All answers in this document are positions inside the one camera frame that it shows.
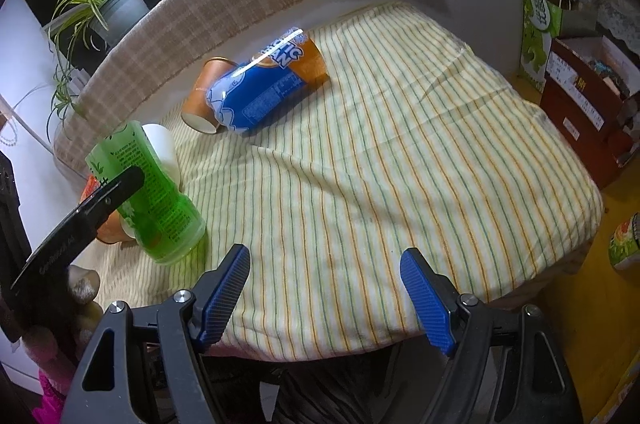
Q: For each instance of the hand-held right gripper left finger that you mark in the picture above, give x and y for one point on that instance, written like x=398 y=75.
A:
x=227 y=291

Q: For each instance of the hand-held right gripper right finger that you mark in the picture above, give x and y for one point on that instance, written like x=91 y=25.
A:
x=425 y=299

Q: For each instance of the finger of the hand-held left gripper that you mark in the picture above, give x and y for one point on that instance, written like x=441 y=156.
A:
x=117 y=189

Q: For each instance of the green plastic bottle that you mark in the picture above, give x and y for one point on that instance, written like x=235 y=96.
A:
x=160 y=214

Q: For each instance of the orange cup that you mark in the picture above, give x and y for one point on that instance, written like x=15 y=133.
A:
x=107 y=230

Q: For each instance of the brown paper cup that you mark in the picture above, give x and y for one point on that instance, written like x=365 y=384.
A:
x=202 y=91

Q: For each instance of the person's left hand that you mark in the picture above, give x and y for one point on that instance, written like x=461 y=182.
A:
x=84 y=285

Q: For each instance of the pink cloth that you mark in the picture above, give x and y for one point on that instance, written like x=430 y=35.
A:
x=50 y=389

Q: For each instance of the dark striped cloth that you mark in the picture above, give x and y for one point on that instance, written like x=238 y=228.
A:
x=325 y=394

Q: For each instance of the striped yellow cloth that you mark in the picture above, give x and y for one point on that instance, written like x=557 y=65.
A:
x=375 y=163

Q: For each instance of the blue orange snack bag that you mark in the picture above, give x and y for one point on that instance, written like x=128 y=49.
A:
x=260 y=88

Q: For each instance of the potted spider plant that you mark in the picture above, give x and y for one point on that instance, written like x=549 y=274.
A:
x=117 y=8

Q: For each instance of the colourful printed container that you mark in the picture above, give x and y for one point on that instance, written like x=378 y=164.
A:
x=627 y=244

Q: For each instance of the brown cardboard box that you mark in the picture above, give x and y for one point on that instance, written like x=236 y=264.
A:
x=575 y=103

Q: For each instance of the green paper bag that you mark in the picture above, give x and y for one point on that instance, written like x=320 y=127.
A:
x=537 y=38

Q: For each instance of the white lace cloth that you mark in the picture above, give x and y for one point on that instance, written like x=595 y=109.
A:
x=617 y=13

